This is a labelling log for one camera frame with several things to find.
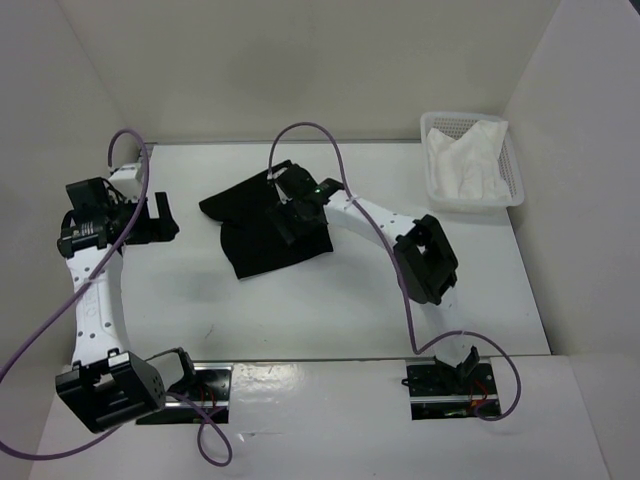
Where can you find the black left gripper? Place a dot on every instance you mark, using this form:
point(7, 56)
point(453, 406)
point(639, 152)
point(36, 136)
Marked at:
point(162, 229)

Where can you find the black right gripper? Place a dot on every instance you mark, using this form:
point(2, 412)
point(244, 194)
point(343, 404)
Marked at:
point(276, 215)

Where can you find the black skirt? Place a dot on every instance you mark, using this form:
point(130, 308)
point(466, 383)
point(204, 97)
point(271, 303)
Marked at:
point(248, 237)

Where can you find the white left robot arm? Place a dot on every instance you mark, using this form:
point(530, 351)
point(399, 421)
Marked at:
point(107, 384)

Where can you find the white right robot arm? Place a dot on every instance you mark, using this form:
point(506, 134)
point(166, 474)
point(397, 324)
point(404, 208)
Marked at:
point(421, 254)

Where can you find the white skirt in basket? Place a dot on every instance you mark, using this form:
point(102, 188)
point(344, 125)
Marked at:
point(468, 168)

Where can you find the white plastic basket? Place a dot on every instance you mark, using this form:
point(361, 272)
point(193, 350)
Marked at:
point(455, 125)

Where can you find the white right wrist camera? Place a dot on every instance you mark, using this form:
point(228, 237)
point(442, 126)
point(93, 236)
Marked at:
point(274, 178)

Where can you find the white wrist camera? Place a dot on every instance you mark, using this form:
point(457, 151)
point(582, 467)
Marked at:
point(127, 180)
point(274, 178)

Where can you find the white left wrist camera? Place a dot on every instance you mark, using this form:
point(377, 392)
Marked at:
point(127, 180)

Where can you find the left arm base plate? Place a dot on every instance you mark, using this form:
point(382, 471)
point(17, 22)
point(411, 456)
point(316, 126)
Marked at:
point(211, 391)

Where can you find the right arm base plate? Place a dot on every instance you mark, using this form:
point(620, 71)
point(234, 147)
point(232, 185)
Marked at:
point(434, 395)

